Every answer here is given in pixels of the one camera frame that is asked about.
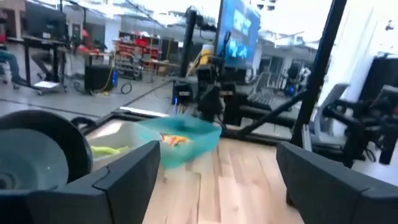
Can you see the black computer desk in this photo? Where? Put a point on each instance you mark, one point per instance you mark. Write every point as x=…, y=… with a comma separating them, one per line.
x=270, y=112

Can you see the wooden-top work table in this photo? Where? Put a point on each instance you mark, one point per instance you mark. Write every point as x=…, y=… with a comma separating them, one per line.
x=40, y=40

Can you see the large wall display screen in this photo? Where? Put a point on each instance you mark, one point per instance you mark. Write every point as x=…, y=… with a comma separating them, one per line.
x=239, y=34

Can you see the yellow white container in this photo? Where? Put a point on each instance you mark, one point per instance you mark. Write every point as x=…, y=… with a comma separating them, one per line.
x=206, y=54

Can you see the white plastic bin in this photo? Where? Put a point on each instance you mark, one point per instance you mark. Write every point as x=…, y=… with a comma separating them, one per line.
x=124, y=135

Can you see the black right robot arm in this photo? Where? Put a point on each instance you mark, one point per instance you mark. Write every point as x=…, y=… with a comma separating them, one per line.
x=211, y=102

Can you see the black computer tower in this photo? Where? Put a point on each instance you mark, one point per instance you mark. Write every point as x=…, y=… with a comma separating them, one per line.
x=98, y=77

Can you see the person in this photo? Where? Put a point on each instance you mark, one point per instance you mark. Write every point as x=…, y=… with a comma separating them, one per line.
x=11, y=63

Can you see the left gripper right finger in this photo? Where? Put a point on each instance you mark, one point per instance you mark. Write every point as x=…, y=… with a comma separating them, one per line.
x=326, y=193

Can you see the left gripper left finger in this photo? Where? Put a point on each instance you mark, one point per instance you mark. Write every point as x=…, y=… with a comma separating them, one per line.
x=118, y=193

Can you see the black keyboard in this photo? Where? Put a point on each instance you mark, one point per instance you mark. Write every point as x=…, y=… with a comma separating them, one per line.
x=261, y=99

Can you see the teal translucent plastic bin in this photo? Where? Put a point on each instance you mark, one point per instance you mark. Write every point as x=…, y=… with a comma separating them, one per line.
x=202, y=137

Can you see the yellow Crayola crayon box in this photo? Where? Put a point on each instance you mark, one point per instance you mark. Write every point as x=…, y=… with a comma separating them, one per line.
x=174, y=140

